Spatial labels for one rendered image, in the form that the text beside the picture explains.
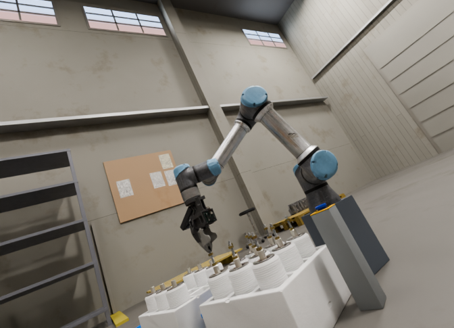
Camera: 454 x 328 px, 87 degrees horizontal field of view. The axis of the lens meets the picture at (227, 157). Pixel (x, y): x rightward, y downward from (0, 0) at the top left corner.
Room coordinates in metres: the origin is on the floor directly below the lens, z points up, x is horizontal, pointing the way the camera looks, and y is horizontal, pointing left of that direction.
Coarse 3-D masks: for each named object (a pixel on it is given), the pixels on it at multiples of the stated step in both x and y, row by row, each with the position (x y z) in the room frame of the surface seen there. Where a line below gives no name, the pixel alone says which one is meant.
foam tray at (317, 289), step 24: (312, 264) 0.88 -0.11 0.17; (288, 288) 0.75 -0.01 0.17; (312, 288) 0.83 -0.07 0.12; (336, 288) 0.94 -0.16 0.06; (216, 312) 0.91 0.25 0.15; (240, 312) 0.84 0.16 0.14; (264, 312) 0.78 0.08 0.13; (288, 312) 0.73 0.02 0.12; (312, 312) 0.79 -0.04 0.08; (336, 312) 0.88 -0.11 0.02
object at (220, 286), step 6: (228, 270) 0.97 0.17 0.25; (216, 276) 0.94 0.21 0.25; (222, 276) 0.93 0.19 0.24; (210, 282) 0.94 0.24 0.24; (216, 282) 0.93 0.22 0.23; (222, 282) 0.93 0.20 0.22; (228, 282) 0.94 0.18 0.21; (210, 288) 0.95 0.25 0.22; (216, 288) 0.93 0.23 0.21; (222, 288) 0.93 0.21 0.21; (228, 288) 0.94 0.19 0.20; (216, 294) 0.93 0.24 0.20; (222, 294) 0.93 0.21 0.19; (228, 294) 0.93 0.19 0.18
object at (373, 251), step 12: (336, 204) 1.08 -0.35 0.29; (348, 204) 1.12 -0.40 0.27; (348, 216) 1.10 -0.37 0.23; (360, 216) 1.14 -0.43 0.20; (312, 228) 1.17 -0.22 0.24; (348, 228) 1.08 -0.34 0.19; (360, 228) 1.12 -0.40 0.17; (360, 240) 1.09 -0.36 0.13; (372, 240) 1.14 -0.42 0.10; (372, 252) 1.11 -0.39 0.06; (384, 252) 1.15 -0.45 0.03; (372, 264) 1.09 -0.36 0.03
